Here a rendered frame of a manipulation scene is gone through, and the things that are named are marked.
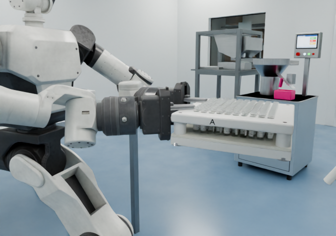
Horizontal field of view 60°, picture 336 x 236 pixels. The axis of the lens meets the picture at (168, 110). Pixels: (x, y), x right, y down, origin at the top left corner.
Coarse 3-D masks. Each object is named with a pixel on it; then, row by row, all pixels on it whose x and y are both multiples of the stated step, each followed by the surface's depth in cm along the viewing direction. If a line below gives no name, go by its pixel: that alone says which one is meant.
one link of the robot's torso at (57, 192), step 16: (16, 160) 90; (32, 160) 89; (80, 160) 100; (16, 176) 91; (32, 176) 88; (48, 176) 87; (64, 176) 93; (80, 176) 98; (48, 192) 88; (64, 192) 86; (80, 192) 96; (96, 192) 96; (64, 208) 90; (80, 208) 87; (96, 208) 97; (64, 224) 91; (80, 224) 88; (96, 224) 88; (112, 224) 91; (128, 224) 95
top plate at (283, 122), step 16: (176, 112) 63; (192, 112) 64; (208, 112) 64; (224, 112) 64; (240, 112) 64; (288, 112) 65; (240, 128) 57; (256, 128) 56; (272, 128) 55; (288, 128) 54
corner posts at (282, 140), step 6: (174, 126) 64; (180, 126) 63; (174, 132) 64; (180, 132) 63; (276, 138) 56; (282, 138) 55; (288, 138) 55; (276, 144) 56; (282, 144) 55; (288, 144) 55
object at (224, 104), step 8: (208, 104) 68; (216, 104) 69; (224, 104) 68; (232, 104) 69; (240, 104) 68; (248, 104) 69; (256, 104) 69; (264, 104) 69; (248, 112) 64; (256, 112) 61
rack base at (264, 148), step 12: (192, 132) 65; (180, 144) 63; (192, 144) 62; (204, 144) 61; (216, 144) 60; (228, 144) 59; (240, 144) 58; (252, 144) 57; (264, 144) 57; (264, 156) 56; (276, 156) 55; (288, 156) 55
